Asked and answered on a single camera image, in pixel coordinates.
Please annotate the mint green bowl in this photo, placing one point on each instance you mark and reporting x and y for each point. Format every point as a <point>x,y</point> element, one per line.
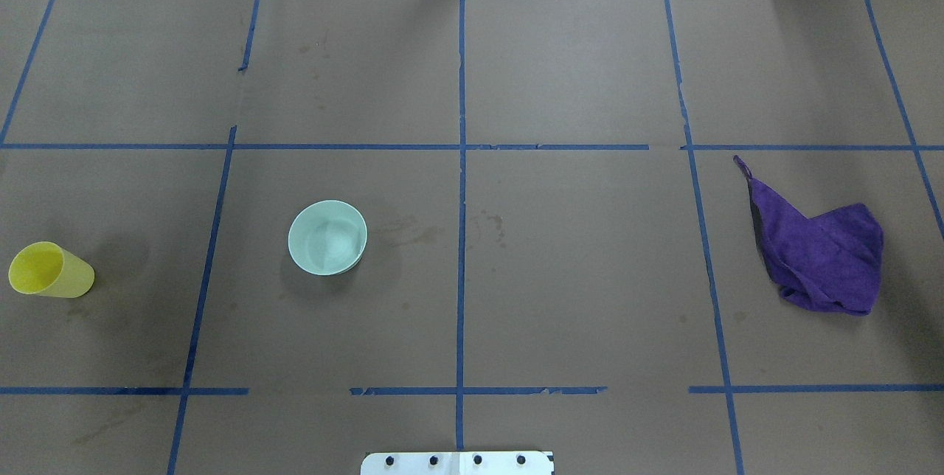
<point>327,238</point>

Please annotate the purple microfiber cloth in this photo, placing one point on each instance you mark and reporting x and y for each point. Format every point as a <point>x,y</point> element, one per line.
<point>829,263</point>

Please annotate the yellow plastic cup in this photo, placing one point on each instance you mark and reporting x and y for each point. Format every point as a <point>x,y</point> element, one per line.
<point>45,269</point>

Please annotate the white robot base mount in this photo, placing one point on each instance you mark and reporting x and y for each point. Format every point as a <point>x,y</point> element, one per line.
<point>459,462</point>

